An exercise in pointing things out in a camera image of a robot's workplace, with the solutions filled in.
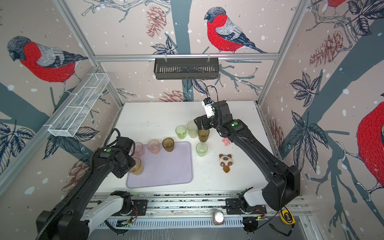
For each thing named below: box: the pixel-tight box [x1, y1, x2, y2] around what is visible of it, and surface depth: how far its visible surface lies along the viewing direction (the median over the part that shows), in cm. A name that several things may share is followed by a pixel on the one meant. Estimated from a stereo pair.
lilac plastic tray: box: [126, 141, 193, 189], surface depth 89 cm
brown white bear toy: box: [219, 153, 233, 173], surface depth 88 cm
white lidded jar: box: [212, 210, 225, 226], surface depth 63 cm
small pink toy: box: [222, 137, 230, 147], surface depth 99 cm
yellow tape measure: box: [280, 209, 296, 225], surface depth 71 cm
